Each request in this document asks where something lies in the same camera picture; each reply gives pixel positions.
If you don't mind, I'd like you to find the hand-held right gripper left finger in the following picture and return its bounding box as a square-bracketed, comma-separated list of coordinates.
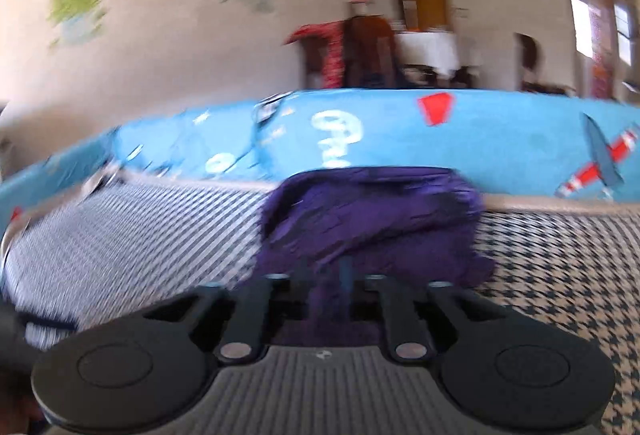
[142, 265, 313, 363]

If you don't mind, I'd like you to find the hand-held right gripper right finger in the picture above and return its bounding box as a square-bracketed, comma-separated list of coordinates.
[340, 260, 501, 363]

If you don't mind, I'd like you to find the purple floral shirt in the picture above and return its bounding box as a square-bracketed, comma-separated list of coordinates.
[235, 166, 496, 346]

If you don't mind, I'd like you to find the blue printed sofa cover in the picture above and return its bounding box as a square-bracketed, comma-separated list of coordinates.
[0, 88, 640, 236]

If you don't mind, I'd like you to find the red patterned cloth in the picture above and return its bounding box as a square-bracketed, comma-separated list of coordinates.
[285, 22, 351, 88]

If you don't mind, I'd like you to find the dark wooden chair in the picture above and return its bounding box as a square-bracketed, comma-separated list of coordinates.
[300, 15, 401, 91]

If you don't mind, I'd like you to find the table with white tablecloth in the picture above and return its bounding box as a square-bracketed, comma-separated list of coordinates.
[395, 30, 461, 76]

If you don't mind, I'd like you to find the small dark chair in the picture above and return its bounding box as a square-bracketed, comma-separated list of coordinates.
[515, 34, 545, 91]

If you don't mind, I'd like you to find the glass door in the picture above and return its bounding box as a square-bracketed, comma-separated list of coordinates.
[565, 0, 638, 98]

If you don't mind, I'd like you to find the green plant wall sticker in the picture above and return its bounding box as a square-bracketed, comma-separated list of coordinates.
[47, 0, 108, 48]

